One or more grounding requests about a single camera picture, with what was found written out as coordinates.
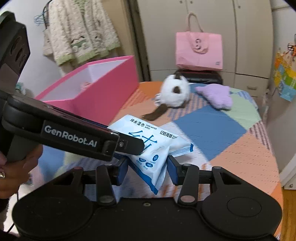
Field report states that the white plush cat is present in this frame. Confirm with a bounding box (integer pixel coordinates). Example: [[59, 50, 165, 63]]
[[141, 74, 190, 121]]

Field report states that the black suitcase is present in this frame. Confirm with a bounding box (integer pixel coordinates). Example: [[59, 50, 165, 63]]
[[173, 69, 223, 85]]

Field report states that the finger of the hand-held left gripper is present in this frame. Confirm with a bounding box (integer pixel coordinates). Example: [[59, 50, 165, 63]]
[[114, 134, 145, 156]]

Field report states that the purple plush toy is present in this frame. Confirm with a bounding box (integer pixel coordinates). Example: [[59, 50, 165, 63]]
[[195, 84, 233, 109]]

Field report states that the white wardrobe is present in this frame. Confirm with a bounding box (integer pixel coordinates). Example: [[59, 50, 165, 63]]
[[135, 0, 274, 98]]

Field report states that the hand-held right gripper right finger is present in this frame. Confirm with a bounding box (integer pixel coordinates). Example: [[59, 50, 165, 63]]
[[167, 155, 242, 207]]

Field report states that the fluffy cream jacket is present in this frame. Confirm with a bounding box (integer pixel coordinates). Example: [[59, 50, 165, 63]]
[[47, 0, 122, 66]]

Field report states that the patchwork tablecloth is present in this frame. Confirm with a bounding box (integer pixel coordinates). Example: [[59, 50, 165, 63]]
[[28, 81, 284, 202]]

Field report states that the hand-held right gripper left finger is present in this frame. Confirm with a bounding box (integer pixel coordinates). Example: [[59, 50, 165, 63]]
[[52, 157, 129, 206]]

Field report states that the black cable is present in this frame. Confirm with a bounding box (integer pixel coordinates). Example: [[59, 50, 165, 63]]
[[3, 192, 20, 232]]

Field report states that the blue wet wipes pack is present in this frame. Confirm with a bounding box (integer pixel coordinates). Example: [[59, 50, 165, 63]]
[[107, 114, 194, 195]]

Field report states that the blue clothes hanger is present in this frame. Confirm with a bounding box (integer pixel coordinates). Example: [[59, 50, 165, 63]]
[[34, 7, 50, 25]]

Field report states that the person's left hand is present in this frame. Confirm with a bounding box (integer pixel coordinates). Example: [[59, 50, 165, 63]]
[[0, 145, 44, 200]]

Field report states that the colourful gift bag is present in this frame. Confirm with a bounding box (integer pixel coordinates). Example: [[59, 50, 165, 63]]
[[273, 34, 296, 102]]

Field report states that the pink tote bag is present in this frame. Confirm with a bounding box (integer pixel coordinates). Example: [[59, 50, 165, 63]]
[[175, 13, 223, 72]]

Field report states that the pink storage box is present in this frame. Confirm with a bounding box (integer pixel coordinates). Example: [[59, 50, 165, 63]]
[[35, 55, 139, 127]]

